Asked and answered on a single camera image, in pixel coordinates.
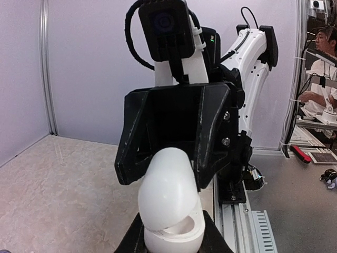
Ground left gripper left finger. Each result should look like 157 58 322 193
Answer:
114 213 145 253

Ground aluminium corner post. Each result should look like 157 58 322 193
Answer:
280 1 308 159
39 0 58 136

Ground left aluminium corner post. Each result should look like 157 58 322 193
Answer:
39 0 58 136

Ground person in white shirt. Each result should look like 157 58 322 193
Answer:
299 28 336 117

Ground red handled tool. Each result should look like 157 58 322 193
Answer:
290 145 311 164

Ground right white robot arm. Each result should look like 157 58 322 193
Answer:
114 25 278 189

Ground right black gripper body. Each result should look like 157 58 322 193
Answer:
123 81 244 169

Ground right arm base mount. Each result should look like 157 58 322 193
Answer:
217 163 265 205

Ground grey tray on bench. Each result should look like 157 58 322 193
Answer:
308 152 336 164

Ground white earbud charging case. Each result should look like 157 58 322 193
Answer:
137 148 205 252

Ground aluminium front rail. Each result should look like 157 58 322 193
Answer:
213 176 277 252

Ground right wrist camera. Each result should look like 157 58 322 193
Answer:
138 1 195 62

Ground right aluminium corner post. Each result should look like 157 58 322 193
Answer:
280 1 308 159

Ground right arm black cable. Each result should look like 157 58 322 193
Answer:
123 0 156 71

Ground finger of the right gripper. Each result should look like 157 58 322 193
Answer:
114 89 152 184
193 83 230 190

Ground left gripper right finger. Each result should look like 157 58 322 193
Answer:
199 210 233 253

